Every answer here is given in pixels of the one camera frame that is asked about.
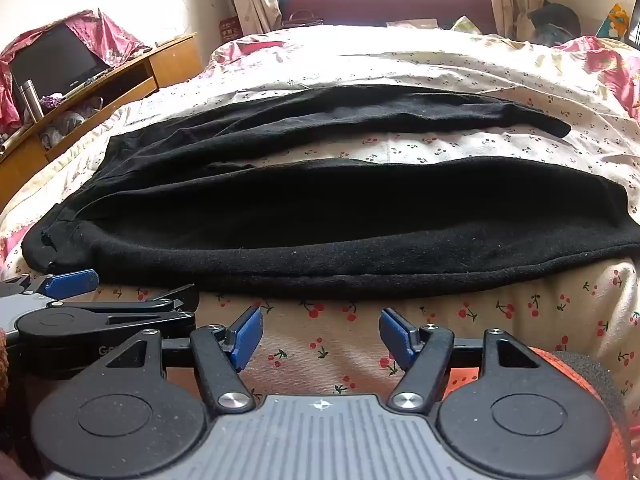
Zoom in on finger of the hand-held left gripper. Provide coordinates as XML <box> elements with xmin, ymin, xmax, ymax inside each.
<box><xmin>0</xmin><ymin>268</ymin><xmax>100</xmax><ymax>302</ymax></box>
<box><xmin>50</xmin><ymin>283</ymin><xmax>201</xmax><ymax>327</ymax></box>

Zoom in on wooden cabinet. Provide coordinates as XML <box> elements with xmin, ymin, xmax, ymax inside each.
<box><xmin>0</xmin><ymin>33</ymin><xmax>203</xmax><ymax>211</ymax></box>

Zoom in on pink floral cloth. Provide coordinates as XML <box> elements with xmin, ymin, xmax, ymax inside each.
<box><xmin>0</xmin><ymin>8</ymin><xmax>152</xmax><ymax>132</ymax></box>

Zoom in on pink floral blanket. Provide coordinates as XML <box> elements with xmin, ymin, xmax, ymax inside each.
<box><xmin>557</xmin><ymin>35</ymin><xmax>640</xmax><ymax>122</ymax></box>

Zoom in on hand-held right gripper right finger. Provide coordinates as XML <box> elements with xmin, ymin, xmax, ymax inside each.
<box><xmin>379</xmin><ymin>307</ymin><xmax>547</xmax><ymax>415</ymax></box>

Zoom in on colourful printed bag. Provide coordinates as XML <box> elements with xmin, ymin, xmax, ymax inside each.
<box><xmin>596</xmin><ymin>2</ymin><xmax>632</xmax><ymax>42</ymax></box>

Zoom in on black bag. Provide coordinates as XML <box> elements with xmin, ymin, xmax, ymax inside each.
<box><xmin>526</xmin><ymin>1</ymin><xmax>582</xmax><ymax>45</ymax></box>

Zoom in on black television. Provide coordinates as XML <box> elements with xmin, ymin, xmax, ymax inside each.
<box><xmin>9</xmin><ymin>24</ymin><xmax>110</xmax><ymax>100</ymax></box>

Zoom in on maroon sofa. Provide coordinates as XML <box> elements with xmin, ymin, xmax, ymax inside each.
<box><xmin>281</xmin><ymin>0</ymin><xmax>500</xmax><ymax>37</ymax></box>

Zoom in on black pants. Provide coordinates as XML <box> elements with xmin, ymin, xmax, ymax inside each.
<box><xmin>21</xmin><ymin>85</ymin><xmax>640</xmax><ymax>302</ymax></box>

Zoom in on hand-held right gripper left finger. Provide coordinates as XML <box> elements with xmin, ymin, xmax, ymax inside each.
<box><xmin>97</xmin><ymin>305</ymin><xmax>265</xmax><ymax>417</ymax></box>

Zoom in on cherry print quilt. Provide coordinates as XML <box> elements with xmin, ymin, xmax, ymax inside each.
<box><xmin>0</xmin><ymin>24</ymin><xmax>640</xmax><ymax>480</ymax></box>

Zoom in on dark handbag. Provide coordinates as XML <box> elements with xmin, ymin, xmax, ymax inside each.
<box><xmin>280</xmin><ymin>9</ymin><xmax>326</xmax><ymax>29</ymax></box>

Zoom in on grey white shoe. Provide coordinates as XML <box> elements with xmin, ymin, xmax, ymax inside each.
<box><xmin>39</xmin><ymin>127</ymin><xmax>67</xmax><ymax>150</ymax></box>
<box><xmin>52</xmin><ymin>110</ymin><xmax>87</xmax><ymax>134</ymax></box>

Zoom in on steel thermos flask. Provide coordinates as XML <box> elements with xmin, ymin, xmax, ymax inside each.
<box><xmin>19</xmin><ymin>79</ymin><xmax>45</xmax><ymax>125</ymax></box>

